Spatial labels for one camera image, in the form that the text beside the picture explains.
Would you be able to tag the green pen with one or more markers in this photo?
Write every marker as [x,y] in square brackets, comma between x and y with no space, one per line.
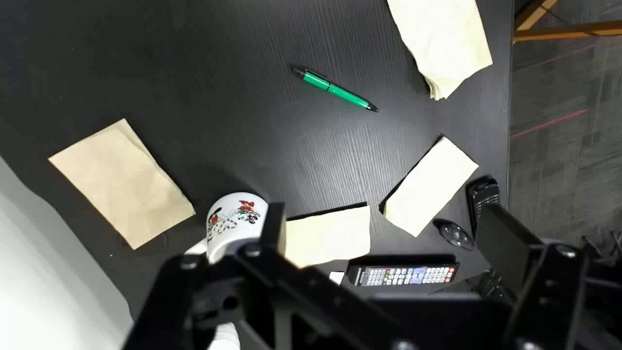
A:
[330,88]

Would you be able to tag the wooden frame legs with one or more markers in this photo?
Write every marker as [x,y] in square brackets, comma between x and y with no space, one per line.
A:
[570,30]

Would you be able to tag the small oval black remote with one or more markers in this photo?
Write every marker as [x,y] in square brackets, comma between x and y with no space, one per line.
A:
[453,234]

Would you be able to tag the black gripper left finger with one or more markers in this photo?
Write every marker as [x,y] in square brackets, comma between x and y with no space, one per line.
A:
[214,293]

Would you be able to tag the long black remote control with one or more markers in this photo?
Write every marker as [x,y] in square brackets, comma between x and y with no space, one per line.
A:
[400,275]

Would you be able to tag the small white card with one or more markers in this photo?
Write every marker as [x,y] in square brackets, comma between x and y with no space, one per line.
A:
[336,279]

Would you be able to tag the black cart table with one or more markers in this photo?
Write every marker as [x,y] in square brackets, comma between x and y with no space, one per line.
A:
[225,98]

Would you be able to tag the white printed mug cup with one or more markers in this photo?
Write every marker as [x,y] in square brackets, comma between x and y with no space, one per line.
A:
[229,221]

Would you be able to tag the cream paper napkin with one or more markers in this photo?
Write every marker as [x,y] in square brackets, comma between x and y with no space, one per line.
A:
[327,236]
[428,188]
[443,40]

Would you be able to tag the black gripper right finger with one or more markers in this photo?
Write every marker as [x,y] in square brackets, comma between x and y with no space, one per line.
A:
[556,298]

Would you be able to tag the brown paper napkin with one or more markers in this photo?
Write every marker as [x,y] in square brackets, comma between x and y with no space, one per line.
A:
[119,182]

